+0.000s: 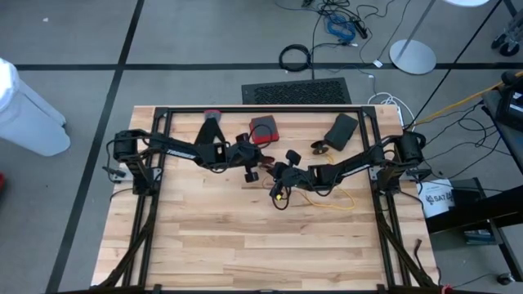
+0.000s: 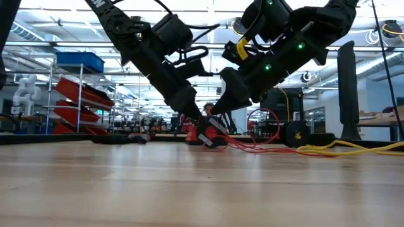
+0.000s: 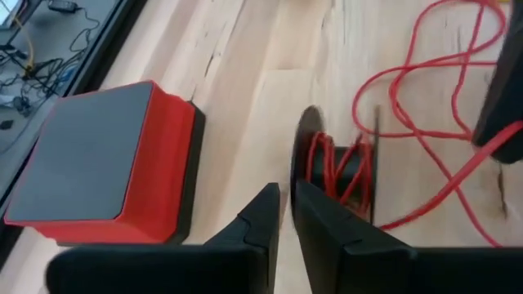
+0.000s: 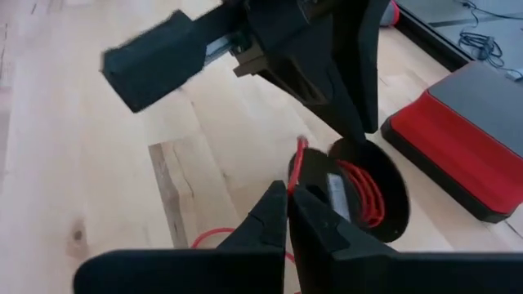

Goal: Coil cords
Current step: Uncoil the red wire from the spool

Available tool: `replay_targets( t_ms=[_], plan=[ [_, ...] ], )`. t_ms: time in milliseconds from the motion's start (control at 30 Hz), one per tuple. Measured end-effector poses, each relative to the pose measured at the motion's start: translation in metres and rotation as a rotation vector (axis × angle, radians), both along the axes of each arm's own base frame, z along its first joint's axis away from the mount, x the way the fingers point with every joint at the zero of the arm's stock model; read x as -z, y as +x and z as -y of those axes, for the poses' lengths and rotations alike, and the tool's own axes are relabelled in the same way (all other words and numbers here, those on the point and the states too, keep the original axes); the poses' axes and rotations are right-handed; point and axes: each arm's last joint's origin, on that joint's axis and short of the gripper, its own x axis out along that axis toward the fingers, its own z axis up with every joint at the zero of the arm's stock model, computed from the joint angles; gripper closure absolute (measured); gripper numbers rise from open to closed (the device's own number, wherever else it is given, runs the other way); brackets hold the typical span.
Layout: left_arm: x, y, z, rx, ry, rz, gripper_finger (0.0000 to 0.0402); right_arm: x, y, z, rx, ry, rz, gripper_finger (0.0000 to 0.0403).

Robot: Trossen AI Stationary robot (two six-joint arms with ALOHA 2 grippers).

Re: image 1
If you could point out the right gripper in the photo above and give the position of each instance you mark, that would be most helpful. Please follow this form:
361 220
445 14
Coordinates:
292 177

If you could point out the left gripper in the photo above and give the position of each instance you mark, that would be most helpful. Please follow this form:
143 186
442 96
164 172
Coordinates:
249 157

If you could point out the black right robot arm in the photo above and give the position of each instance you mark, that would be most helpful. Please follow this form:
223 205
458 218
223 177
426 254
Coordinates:
359 168

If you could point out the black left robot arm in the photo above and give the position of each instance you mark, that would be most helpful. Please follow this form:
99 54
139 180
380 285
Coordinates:
184 153

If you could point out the red box black lid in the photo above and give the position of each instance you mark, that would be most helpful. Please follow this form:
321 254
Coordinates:
269 126

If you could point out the black glove red cuff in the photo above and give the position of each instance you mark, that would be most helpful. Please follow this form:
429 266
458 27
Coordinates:
208 128

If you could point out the black floor vent grille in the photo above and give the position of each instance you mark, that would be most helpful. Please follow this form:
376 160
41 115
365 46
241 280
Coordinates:
298 92

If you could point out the black zip pouch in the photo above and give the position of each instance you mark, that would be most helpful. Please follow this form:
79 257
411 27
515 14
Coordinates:
341 131

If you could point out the small white plug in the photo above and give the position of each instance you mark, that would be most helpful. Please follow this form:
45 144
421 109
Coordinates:
378 63

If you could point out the grey round floor stand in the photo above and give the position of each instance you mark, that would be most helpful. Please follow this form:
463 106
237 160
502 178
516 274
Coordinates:
412 57

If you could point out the black low shelf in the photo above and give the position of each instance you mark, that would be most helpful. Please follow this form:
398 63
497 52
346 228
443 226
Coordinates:
470 212

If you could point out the red clamp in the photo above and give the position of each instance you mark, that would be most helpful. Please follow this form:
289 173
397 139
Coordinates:
446 288

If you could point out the blue box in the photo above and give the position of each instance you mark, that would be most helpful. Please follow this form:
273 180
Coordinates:
478 237

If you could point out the white cylindrical container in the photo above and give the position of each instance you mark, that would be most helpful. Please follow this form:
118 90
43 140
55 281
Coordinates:
24 122

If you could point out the black equipment cart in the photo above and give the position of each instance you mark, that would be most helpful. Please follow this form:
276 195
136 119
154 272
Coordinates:
510 110

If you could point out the white disc black pole stand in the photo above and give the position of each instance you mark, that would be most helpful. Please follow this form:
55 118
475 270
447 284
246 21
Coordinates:
466 2

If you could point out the black caster wheel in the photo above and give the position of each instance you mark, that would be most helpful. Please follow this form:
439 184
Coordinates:
506 278

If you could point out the grey wheeled cart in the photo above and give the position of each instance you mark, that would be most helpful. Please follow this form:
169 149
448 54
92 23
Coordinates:
508 45

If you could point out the black metal table frame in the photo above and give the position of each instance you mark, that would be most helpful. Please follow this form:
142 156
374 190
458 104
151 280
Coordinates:
265 109

